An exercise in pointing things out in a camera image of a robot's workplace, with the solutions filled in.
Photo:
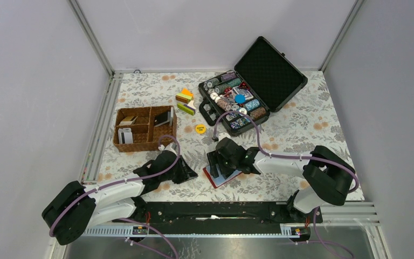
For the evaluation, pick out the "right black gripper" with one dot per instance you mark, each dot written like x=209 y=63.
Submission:
x=215 y=157

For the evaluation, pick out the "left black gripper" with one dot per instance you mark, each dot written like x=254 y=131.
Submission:
x=186 y=172

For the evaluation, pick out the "red card holder wallet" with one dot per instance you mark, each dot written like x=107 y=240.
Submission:
x=221 y=180

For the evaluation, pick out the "black VIP card stack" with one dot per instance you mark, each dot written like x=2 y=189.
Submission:
x=164 y=118

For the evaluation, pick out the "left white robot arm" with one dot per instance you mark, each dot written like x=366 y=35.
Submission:
x=77 y=207

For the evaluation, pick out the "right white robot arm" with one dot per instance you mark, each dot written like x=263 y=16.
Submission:
x=330 y=178

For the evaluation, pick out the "white card stack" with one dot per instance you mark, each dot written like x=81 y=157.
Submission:
x=125 y=136

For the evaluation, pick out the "playing card deck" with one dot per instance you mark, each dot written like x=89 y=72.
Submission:
x=244 y=92

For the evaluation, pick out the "gold card stack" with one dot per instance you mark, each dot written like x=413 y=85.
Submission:
x=128 y=121

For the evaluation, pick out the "yellow big blind button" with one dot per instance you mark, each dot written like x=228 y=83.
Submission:
x=200 y=128

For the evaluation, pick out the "blue dealer chip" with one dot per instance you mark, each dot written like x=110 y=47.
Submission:
x=239 y=99

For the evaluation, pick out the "brown wicker basket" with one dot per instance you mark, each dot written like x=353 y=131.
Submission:
x=146 y=136

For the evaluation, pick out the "green purple toy block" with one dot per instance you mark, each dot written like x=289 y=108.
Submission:
x=188 y=108

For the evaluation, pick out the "orange brown toy block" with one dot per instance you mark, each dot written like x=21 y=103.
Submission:
x=185 y=96

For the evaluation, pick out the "black poker chip case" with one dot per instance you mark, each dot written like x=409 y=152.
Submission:
x=267 y=73

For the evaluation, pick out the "floral tablecloth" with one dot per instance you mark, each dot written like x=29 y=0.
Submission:
x=308 y=120

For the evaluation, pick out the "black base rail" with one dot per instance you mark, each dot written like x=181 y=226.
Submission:
x=221 y=218

